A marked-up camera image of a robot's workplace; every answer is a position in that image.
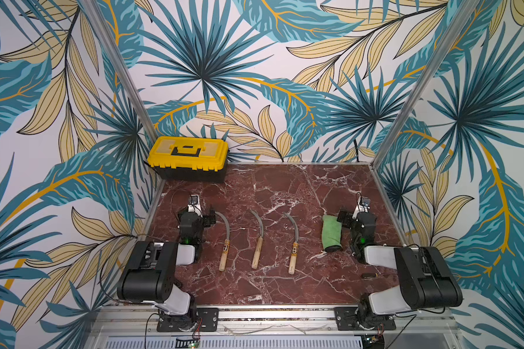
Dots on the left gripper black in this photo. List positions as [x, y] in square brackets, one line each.
[205, 219]

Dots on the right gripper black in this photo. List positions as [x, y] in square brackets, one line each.
[345, 219]

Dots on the green rag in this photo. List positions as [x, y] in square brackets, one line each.
[331, 234]

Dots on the sickle labelled handle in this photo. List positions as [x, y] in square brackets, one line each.
[294, 252]

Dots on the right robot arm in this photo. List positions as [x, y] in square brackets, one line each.
[425, 280]

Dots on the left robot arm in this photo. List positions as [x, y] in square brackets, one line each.
[150, 273]

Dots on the yellow black toolbox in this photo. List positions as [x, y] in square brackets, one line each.
[189, 159]

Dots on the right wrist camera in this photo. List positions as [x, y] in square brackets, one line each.
[363, 205]

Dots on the left sickle wooden handle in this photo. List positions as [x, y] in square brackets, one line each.
[225, 252]

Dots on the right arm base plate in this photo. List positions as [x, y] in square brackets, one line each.
[362, 318]

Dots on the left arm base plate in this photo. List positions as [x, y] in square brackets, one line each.
[202, 319]

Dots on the aluminium front rail frame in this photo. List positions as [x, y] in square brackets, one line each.
[272, 326]

